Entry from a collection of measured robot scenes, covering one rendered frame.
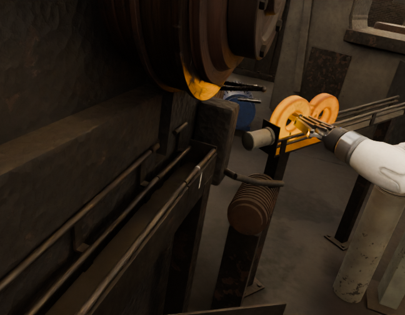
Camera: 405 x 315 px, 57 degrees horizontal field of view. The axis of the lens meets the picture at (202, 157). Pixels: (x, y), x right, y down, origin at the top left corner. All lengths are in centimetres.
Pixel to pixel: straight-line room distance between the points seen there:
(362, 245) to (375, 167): 58
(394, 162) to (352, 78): 239
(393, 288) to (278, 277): 45
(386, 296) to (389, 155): 85
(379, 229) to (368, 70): 203
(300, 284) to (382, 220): 45
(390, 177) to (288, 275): 83
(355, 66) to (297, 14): 67
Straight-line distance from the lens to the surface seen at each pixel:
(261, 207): 111
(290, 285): 169
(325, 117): 140
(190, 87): 63
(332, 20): 341
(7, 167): 48
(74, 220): 60
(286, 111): 119
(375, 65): 334
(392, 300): 178
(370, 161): 104
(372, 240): 155
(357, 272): 163
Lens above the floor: 110
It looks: 26 degrees down
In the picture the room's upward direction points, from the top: 10 degrees clockwise
